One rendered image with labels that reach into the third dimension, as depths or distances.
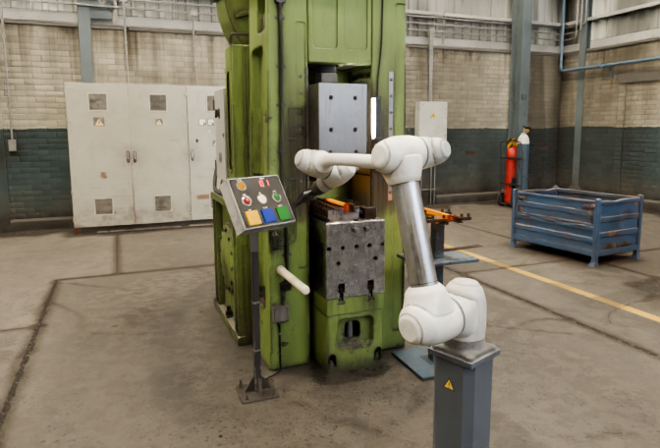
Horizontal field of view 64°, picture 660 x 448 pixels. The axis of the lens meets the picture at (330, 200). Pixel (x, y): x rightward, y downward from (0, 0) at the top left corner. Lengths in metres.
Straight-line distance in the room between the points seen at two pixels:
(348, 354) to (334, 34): 1.89
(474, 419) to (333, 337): 1.25
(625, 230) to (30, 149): 7.82
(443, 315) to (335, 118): 1.50
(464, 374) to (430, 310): 0.33
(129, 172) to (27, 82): 1.92
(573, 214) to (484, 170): 4.95
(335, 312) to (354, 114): 1.16
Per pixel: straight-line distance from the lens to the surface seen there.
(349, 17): 3.30
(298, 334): 3.34
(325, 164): 2.31
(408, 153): 1.91
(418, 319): 1.87
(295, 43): 3.14
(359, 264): 3.14
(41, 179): 8.81
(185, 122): 8.14
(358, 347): 3.31
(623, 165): 11.28
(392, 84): 3.37
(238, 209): 2.65
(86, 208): 8.16
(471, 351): 2.11
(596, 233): 6.18
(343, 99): 3.06
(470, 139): 10.86
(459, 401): 2.17
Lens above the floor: 1.44
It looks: 8 degrees down
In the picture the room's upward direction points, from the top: straight up
